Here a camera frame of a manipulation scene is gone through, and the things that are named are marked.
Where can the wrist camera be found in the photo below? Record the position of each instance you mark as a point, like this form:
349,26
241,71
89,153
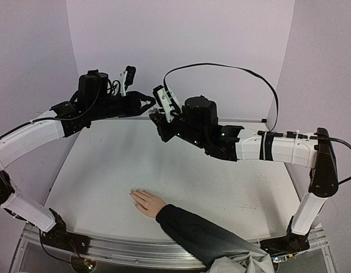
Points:
168,102
126,79

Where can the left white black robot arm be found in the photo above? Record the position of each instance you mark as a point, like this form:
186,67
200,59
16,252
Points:
97,98

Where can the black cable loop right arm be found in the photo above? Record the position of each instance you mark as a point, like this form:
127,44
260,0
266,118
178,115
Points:
254,74

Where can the grey fabric garment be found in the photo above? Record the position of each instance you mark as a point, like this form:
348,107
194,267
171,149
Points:
250,262

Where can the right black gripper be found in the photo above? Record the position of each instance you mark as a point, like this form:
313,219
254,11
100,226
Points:
162,125

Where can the clear nail polish bottle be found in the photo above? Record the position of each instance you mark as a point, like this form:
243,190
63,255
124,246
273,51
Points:
153,111

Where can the mannequin hand on table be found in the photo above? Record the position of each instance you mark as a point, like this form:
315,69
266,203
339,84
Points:
147,203

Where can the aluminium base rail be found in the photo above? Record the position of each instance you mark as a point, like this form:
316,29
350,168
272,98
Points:
167,255

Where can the black sleeved forearm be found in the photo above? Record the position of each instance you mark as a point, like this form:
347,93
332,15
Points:
203,239

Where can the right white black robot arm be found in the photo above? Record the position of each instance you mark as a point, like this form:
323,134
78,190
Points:
197,123

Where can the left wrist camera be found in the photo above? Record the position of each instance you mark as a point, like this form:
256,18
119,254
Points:
126,79

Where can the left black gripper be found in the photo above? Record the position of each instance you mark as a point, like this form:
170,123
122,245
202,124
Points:
136,108

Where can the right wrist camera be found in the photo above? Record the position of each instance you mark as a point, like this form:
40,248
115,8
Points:
168,102

